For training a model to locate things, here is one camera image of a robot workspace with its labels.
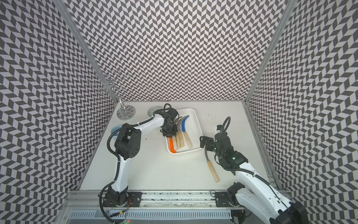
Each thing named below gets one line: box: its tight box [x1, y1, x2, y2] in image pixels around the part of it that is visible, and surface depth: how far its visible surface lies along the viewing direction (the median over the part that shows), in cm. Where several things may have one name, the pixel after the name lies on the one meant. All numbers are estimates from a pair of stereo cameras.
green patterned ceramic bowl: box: [147, 105, 162, 118], surface depth 110 cm
